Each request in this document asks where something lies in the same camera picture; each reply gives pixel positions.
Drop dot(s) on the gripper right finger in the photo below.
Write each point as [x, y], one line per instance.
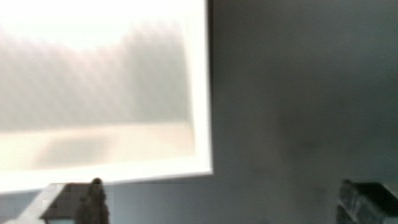
[367, 203]

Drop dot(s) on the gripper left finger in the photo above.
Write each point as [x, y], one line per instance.
[79, 205]

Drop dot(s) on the white drawer box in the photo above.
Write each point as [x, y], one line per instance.
[104, 91]

